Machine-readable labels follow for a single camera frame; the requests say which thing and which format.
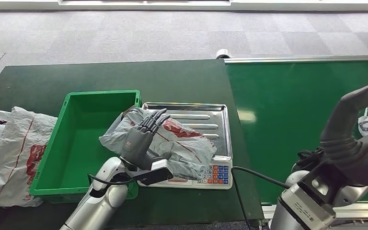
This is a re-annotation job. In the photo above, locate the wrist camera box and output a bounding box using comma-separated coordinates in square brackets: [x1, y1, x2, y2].
[135, 160, 174, 187]
[277, 182, 337, 228]

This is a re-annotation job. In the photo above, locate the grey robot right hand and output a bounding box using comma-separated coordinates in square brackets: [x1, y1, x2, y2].
[320, 84, 368, 187]

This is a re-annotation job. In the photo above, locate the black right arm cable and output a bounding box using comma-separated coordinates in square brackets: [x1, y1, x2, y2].
[230, 166, 291, 230]

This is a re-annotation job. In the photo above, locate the large white package red print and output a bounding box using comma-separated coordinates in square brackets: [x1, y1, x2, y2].
[0, 106, 58, 207]

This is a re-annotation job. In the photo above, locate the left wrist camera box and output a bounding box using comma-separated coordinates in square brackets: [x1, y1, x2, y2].
[135, 160, 174, 187]

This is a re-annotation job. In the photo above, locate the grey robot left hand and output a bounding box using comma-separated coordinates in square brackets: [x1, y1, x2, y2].
[120, 108, 171, 171]

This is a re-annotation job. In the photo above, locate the white conveyor roller end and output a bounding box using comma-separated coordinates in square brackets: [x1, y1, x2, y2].
[216, 49, 233, 60]

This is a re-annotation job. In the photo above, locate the green plastic bin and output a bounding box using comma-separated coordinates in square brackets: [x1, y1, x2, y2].
[29, 90, 142, 204]

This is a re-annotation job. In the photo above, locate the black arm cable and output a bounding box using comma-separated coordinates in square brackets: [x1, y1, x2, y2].
[87, 172, 140, 191]
[230, 166, 291, 230]

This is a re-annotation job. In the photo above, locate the electronic scale steel tray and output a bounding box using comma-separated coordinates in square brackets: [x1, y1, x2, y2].
[138, 102, 233, 190]

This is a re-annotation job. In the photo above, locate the grey package red print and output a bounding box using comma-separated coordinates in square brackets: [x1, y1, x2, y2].
[99, 107, 218, 181]

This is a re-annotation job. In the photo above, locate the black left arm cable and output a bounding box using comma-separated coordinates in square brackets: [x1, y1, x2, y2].
[87, 172, 140, 191]

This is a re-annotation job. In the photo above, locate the white wall ledge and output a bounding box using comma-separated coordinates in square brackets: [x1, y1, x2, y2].
[0, 0, 368, 12]

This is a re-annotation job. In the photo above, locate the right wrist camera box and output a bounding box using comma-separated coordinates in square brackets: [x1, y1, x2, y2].
[277, 182, 337, 228]

